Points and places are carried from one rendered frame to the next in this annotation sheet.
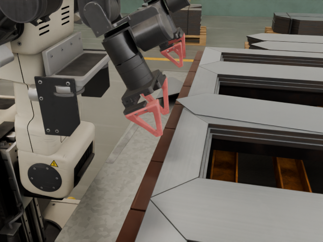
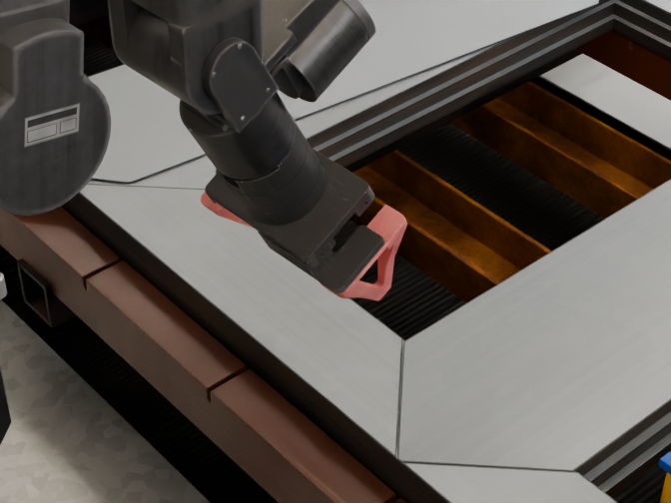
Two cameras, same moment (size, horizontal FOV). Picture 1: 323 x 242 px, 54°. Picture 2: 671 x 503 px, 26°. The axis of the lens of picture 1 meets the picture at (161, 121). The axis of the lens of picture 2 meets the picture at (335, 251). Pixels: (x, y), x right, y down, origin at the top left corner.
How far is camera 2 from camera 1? 0.72 m
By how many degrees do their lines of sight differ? 45
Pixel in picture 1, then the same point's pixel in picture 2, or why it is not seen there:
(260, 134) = (337, 143)
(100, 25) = (250, 95)
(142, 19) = (314, 24)
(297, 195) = (595, 243)
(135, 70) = (307, 164)
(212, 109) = (150, 140)
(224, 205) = (529, 356)
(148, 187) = (315, 450)
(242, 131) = not seen: hidden behind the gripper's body
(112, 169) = not seen: outside the picture
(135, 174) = (65, 477)
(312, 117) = (383, 28)
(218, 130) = not seen: hidden behind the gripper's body
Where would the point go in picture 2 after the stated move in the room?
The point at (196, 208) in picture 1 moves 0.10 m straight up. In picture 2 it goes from (499, 403) to (509, 305)
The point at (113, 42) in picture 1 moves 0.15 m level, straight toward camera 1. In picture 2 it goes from (263, 121) to (497, 195)
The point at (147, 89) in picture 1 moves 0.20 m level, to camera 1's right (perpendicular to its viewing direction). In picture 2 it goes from (365, 195) to (528, 60)
